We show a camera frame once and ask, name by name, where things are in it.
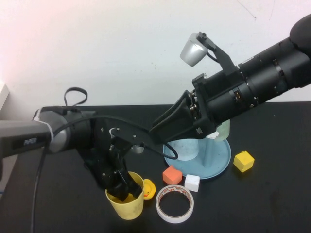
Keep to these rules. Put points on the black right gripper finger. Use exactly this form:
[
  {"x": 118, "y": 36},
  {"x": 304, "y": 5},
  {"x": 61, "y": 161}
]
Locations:
[
  {"x": 177, "y": 126},
  {"x": 179, "y": 104}
]

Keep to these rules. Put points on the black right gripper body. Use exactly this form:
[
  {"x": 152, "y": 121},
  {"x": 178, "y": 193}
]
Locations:
[{"x": 218, "y": 97}]

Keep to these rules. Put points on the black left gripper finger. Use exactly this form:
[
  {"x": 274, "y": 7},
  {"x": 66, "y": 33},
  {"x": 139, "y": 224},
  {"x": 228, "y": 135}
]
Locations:
[
  {"x": 130, "y": 185},
  {"x": 119, "y": 193}
]

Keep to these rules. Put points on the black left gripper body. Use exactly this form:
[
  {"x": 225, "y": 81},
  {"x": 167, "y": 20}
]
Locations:
[{"x": 107, "y": 155}]

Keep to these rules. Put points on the yellow plastic cup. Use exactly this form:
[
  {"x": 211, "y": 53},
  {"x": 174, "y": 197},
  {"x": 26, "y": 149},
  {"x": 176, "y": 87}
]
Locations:
[{"x": 128, "y": 208}]

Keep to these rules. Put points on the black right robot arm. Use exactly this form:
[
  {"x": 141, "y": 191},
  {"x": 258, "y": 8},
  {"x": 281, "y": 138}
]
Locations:
[{"x": 279, "y": 65}]

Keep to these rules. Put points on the blue plastic cup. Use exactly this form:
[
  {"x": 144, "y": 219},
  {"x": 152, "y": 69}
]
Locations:
[{"x": 184, "y": 150}]

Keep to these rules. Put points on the green plastic cup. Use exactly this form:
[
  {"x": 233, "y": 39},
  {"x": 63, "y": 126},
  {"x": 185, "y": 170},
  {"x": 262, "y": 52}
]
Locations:
[{"x": 223, "y": 132}]

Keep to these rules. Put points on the blue cup stand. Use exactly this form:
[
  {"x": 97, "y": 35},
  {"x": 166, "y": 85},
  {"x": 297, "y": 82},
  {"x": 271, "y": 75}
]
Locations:
[{"x": 213, "y": 160}]

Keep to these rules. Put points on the yellow rubber duck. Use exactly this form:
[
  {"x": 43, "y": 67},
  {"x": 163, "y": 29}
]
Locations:
[{"x": 149, "y": 190}]

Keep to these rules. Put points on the white tape roll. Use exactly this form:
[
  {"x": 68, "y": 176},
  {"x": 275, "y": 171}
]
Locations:
[{"x": 161, "y": 211}]

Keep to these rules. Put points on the orange foam cube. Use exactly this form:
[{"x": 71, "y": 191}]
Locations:
[{"x": 171, "y": 176}]

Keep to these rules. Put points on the white foam cube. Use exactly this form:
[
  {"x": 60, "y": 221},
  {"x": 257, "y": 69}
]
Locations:
[{"x": 192, "y": 183}]

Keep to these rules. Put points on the yellow foam cube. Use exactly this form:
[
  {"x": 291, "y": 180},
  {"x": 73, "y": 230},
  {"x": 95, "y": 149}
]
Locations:
[{"x": 244, "y": 162}]

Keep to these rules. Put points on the white side cabinet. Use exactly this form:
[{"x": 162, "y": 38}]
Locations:
[{"x": 4, "y": 92}]

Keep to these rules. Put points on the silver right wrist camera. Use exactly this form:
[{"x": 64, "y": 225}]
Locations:
[{"x": 193, "y": 52}]

